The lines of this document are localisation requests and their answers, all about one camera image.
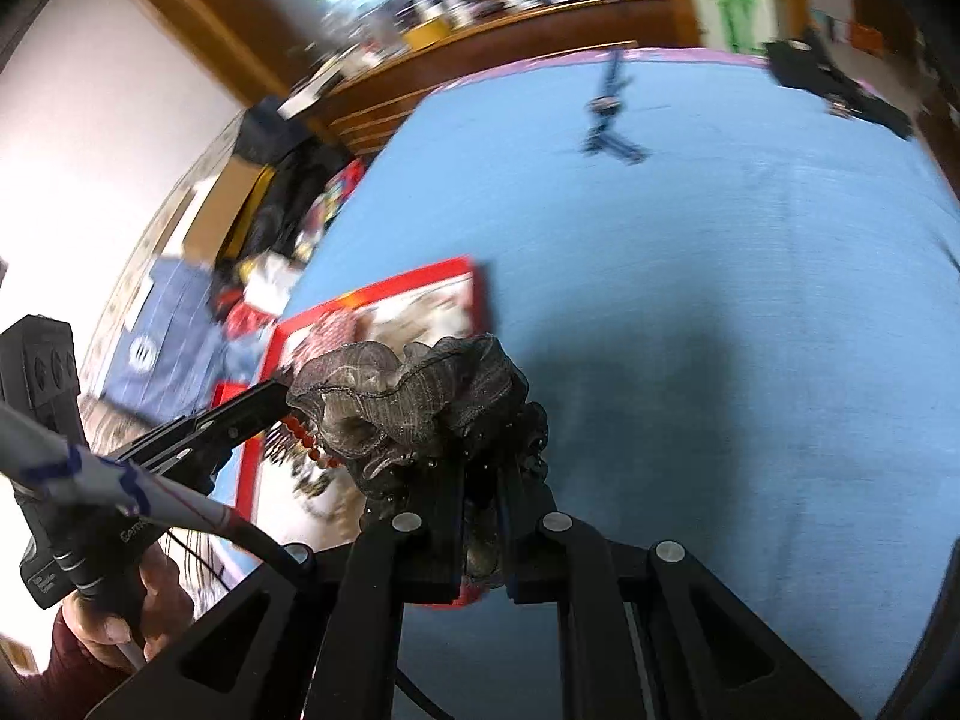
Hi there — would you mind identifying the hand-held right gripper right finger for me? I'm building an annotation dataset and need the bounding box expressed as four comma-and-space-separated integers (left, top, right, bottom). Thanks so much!
499, 461, 860, 720

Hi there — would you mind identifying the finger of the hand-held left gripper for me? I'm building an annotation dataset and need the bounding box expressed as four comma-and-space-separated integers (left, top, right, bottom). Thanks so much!
112, 379, 295, 500

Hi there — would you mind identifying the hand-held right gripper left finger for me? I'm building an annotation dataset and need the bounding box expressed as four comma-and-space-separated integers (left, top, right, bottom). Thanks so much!
82, 461, 470, 720

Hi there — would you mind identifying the red bead bracelet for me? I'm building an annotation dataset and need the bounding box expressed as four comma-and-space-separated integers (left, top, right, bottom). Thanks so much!
283, 412, 343, 470

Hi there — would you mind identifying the grey sheer scrunchie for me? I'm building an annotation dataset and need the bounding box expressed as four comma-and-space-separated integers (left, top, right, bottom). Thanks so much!
287, 336, 552, 593

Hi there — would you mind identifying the red box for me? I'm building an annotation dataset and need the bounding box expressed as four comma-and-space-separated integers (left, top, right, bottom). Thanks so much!
214, 256, 496, 608

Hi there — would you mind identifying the person's left forearm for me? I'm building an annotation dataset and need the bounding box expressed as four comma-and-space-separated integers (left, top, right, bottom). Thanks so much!
0, 641, 121, 720

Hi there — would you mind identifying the person's left hand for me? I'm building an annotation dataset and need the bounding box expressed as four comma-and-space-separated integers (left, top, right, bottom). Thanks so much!
52, 540, 197, 674

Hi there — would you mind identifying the blue cloth bag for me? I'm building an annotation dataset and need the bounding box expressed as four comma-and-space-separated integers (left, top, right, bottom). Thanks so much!
103, 255, 252, 421

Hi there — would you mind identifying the cardboard box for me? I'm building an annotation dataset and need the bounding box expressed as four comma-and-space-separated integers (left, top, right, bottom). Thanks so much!
182, 156, 271, 265

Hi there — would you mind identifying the blue blanket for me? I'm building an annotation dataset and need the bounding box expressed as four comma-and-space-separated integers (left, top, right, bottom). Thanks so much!
247, 45, 960, 720

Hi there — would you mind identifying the wooden cabinet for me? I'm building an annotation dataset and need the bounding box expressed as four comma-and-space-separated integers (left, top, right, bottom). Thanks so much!
262, 0, 680, 158

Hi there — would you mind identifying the blue striped ribbon hair clip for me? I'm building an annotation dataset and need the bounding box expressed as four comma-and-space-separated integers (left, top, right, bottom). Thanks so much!
579, 51, 647, 166

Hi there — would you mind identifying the black cloth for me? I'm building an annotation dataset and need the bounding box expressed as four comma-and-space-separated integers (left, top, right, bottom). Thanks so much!
763, 28, 917, 140

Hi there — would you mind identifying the white-wrapped cable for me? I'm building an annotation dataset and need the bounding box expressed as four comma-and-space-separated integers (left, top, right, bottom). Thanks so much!
0, 397, 316, 578

